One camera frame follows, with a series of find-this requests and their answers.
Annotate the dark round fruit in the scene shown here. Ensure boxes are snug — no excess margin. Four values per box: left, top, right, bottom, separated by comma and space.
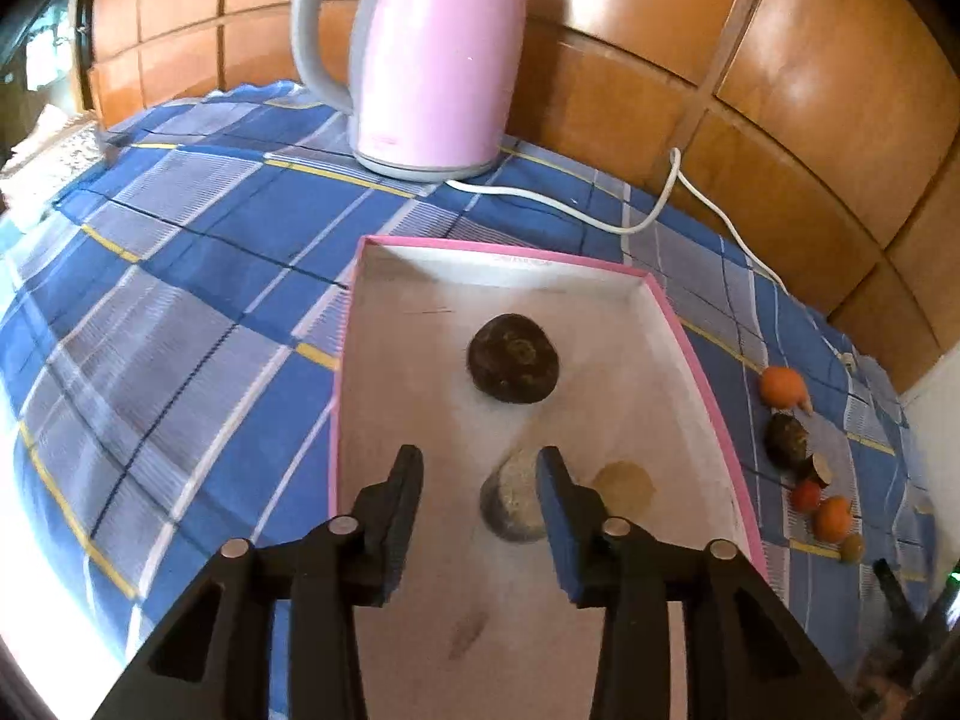
468, 313, 560, 404

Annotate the dark oval fruit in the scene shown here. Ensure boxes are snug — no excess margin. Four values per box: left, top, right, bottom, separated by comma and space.
765, 414, 811, 470

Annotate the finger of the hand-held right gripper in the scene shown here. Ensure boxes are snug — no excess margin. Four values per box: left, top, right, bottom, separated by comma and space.
872, 558, 927, 661

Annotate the orange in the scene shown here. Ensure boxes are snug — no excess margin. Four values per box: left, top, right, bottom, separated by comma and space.
814, 496, 854, 543
760, 366, 809, 410

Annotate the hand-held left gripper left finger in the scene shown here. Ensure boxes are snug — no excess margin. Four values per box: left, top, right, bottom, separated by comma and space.
90, 444, 425, 720

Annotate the wooden glass door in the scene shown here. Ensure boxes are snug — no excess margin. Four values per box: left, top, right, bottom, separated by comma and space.
15, 0, 95, 113

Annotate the dark cut root piece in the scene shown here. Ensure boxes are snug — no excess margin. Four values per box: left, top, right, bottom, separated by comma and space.
480, 448, 552, 545

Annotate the pink electric kettle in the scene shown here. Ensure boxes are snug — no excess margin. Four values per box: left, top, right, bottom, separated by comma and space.
290, 0, 535, 182

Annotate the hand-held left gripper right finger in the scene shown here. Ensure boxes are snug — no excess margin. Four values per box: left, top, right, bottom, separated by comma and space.
535, 445, 863, 720

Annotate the ornate silver tissue box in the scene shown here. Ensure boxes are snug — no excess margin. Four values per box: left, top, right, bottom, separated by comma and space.
0, 101, 102, 188

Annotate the pink shallow cardboard box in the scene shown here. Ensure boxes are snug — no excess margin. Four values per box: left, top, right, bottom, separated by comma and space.
328, 235, 770, 720

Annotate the white power cable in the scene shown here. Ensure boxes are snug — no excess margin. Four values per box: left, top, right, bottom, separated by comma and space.
446, 148, 857, 372

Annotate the blue plaid cloth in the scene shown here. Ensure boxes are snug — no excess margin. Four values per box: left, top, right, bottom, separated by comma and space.
0, 80, 938, 720

